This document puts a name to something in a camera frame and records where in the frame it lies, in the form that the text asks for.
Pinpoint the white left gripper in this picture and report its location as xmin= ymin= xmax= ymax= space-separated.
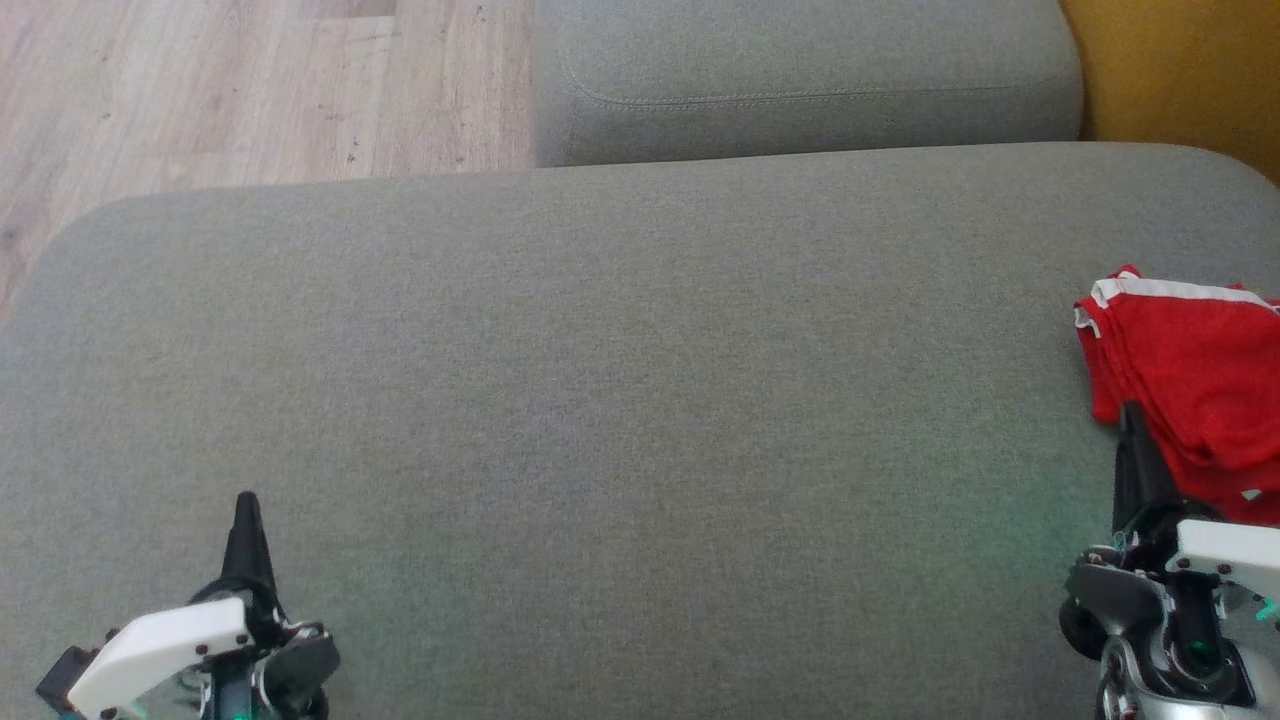
xmin=60 ymin=490 xmax=342 ymax=720

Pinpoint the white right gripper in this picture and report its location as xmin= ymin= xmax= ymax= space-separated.
xmin=1059 ymin=401 xmax=1280 ymax=707

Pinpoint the red garment with white sleeves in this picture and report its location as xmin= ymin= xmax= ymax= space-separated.
xmin=1073 ymin=264 xmax=1280 ymax=528

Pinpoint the yellow sofa back cushion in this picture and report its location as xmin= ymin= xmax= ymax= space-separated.
xmin=1058 ymin=0 xmax=1280 ymax=187

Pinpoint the grey sofa seat cushion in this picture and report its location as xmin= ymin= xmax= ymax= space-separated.
xmin=529 ymin=0 xmax=1087 ymax=169

